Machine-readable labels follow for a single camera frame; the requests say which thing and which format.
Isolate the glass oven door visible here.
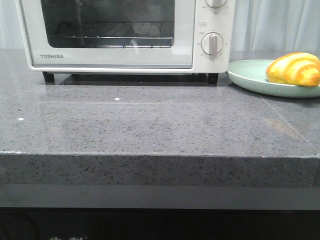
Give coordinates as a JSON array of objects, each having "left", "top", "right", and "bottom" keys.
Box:
[{"left": 16, "top": 0, "right": 196, "bottom": 69}]

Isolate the white Toshiba toaster oven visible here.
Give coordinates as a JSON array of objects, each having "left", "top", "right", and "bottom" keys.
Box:
[{"left": 15, "top": 0, "right": 236, "bottom": 84}]

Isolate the metal wire oven rack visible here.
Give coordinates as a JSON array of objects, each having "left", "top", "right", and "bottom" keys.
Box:
[{"left": 47, "top": 21, "right": 175, "bottom": 48}]

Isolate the upper oven control knob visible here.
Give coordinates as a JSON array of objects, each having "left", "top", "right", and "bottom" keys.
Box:
[{"left": 205, "top": 0, "right": 226, "bottom": 9}]

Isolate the yellow striped bread roll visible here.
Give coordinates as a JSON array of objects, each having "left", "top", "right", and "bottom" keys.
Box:
[{"left": 265, "top": 52, "right": 320, "bottom": 87}]

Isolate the lower oven timer knob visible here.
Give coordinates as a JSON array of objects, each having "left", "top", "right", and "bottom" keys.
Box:
[{"left": 201, "top": 32, "right": 224, "bottom": 56}]

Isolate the light green plate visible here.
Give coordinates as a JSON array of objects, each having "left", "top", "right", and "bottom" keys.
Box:
[{"left": 227, "top": 59, "right": 320, "bottom": 98}]

